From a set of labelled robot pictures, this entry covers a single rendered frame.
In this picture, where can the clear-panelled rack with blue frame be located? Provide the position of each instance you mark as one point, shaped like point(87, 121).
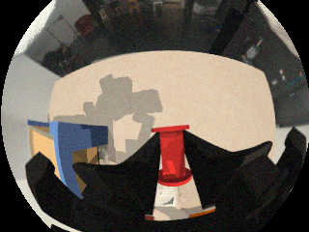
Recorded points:
point(41, 139)

